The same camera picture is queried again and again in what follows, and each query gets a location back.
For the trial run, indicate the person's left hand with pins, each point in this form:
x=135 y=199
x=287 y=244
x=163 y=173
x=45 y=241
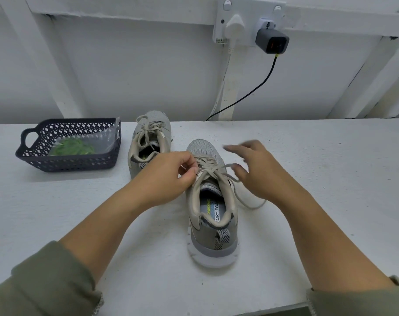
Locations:
x=163 y=177

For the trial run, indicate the person's right hand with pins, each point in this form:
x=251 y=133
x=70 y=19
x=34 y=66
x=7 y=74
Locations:
x=265 y=174

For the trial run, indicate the beige shoelace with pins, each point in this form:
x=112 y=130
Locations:
x=212 y=170
x=147 y=128

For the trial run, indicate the gray sneaker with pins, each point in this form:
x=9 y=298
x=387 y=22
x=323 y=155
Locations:
x=216 y=243
x=157 y=121

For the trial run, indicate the green shoelace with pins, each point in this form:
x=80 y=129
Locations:
x=71 y=147

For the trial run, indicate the person's right forearm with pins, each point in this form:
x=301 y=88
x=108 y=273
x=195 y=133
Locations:
x=337 y=260

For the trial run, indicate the person's left forearm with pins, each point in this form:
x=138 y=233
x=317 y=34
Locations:
x=74 y=260

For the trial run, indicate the clear plastic bag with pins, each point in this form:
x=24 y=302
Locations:
x=107 y=138

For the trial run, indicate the dark plastic lattice basket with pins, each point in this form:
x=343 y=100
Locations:
x=32 y=161

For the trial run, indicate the gray charger adapter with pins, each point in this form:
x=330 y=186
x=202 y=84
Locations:
x=273 y=41

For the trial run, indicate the white plug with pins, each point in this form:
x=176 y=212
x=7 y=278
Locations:
x=236 y=27

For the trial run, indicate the white wall socket plate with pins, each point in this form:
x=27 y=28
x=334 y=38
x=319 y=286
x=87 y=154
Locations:
x=242 y=6

